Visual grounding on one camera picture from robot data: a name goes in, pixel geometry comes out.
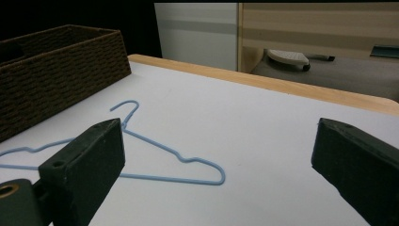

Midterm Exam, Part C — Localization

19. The beige wooden cabinet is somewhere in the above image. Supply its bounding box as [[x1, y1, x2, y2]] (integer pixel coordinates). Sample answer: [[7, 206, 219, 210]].
[[237, 2, 399, 74]]

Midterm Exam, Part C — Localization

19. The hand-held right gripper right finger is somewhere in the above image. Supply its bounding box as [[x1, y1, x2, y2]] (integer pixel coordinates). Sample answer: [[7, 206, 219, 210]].
[[311, 117, 399, 226]]

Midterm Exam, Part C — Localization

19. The brown woven basket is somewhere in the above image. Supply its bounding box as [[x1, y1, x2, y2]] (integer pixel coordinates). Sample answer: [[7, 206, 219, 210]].
[[0, 24, 133, 143]]

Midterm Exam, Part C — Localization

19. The white wheeled platform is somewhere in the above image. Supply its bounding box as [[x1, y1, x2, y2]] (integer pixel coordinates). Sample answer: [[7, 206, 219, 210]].
[[266, 49, 311, 73]]

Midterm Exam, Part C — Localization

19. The light blue wire hanger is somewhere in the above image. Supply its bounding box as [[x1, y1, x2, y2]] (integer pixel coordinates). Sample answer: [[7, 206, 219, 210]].
[[0, 100, 227, 186]]

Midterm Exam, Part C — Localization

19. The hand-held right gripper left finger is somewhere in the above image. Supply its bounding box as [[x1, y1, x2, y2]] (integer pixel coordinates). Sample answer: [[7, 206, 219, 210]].
[[38, 118, 126, 226]]

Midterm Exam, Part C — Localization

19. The white cabinet panel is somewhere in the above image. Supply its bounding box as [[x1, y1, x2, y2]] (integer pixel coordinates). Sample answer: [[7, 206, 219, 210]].
[[153, 2, 239, 72]]

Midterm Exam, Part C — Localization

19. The dark teal tray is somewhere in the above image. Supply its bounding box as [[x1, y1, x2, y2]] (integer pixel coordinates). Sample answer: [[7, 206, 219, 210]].
[[370, 44, 399, 59]]

